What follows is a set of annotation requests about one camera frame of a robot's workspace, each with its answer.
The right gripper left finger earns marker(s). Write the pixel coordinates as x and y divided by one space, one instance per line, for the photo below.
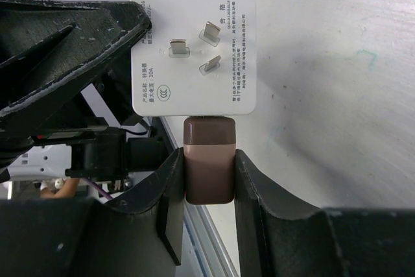
138 233

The brown USB charger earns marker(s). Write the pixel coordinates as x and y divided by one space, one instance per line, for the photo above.
209 159

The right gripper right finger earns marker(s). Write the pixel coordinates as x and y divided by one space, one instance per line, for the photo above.
279 234

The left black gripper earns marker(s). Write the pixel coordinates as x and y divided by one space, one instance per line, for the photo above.
50 51

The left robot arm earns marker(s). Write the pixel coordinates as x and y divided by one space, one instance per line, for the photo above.
66 93

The white cube power socket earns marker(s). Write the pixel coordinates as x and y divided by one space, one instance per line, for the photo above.
199 58

